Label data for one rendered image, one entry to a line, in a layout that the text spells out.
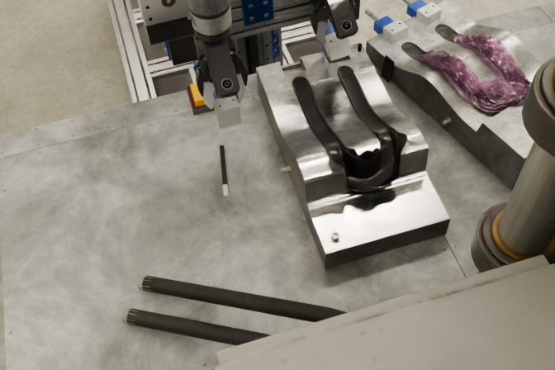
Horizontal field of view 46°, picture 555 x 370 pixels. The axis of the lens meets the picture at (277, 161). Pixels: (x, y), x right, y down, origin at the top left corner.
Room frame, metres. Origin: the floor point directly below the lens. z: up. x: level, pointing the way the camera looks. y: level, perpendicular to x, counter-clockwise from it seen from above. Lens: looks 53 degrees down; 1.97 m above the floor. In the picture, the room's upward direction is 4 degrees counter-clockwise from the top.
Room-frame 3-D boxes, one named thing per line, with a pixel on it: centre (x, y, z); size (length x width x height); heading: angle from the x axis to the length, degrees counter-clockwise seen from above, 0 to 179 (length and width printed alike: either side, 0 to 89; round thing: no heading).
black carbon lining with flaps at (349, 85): (0.90, -0.16, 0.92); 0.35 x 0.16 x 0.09; 13
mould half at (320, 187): (0.88, -0.15, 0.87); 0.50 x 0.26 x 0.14; 13
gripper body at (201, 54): (0.96, 0.11, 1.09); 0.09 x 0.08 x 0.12; 13
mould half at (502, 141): (1.05, -0.48, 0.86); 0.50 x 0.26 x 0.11; 30
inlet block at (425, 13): (1.31, -0.38, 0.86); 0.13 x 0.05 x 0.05; 30
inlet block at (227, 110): (0.98, 0.11, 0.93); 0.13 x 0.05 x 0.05; 13
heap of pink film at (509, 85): (1.05, -0.47, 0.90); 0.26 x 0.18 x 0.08; 30
